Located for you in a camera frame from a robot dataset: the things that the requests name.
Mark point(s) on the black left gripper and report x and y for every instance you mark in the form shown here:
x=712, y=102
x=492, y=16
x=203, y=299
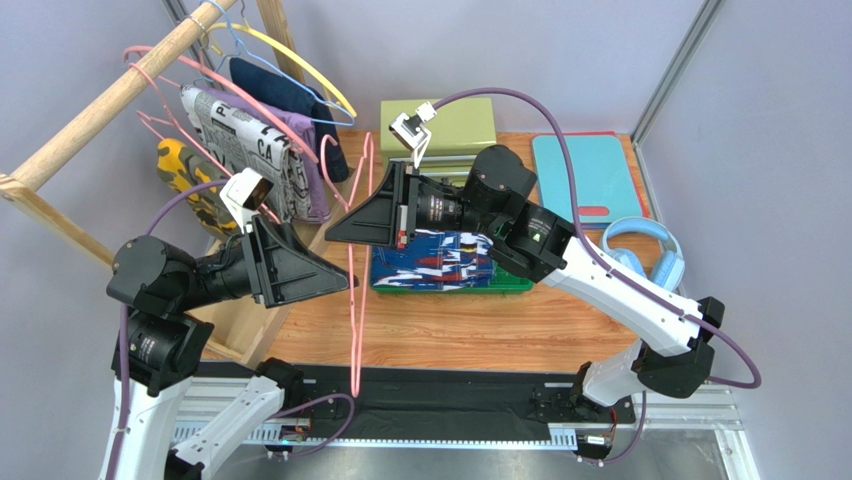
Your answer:
x=283, y=270

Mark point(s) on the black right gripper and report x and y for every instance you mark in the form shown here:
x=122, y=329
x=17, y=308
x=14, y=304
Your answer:
x=401, y=206

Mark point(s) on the blue white patterned trousers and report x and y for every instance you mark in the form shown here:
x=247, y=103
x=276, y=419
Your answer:
x=446, y=240

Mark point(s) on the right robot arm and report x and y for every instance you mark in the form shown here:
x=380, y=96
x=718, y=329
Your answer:
x=671, y=356

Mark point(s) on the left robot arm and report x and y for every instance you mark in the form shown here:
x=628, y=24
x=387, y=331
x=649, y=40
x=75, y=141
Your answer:
x=161, y=341

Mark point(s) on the purple trousers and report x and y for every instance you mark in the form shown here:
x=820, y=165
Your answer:
x=304, y=128

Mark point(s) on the newspaper print trousers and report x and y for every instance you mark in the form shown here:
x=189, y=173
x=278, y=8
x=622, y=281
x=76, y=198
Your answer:
x=238, y=141

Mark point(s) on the camouflage trousers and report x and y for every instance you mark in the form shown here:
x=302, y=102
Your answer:
x=222, y=203

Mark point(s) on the pink hanger with newspaper trousers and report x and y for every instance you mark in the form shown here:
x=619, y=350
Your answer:
x=301, y=146

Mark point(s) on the yellow hanger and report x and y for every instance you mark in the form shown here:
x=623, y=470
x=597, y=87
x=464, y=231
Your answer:
x=331, y=91

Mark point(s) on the green mini drawer chest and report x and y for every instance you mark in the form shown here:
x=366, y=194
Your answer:
x=459, y=132

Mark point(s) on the green plastic tray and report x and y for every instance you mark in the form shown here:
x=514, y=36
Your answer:
x=512, y=283

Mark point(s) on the dark blue jeans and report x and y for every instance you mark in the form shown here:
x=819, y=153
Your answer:
x=276, y=91

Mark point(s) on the light blue cutting board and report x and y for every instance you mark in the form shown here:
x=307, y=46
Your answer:
x=592, y=173

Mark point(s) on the wooden clothes rack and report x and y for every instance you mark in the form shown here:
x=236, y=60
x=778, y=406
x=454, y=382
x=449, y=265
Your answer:
x=20, y=188

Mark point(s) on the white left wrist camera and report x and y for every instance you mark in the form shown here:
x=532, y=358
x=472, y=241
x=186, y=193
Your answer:
x=243, y=195

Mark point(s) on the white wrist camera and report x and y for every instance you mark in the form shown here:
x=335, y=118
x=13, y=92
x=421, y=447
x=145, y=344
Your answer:
x=243, y=195
x=411, y=131

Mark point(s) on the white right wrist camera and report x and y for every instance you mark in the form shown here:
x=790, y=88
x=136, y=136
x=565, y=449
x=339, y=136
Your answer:
x=411, y=131

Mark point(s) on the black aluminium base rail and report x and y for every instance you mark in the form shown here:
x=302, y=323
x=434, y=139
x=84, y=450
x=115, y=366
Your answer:
x=455, y=409

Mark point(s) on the blue wire hanger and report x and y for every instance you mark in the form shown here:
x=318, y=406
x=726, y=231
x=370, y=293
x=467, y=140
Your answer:
x=242, y=50

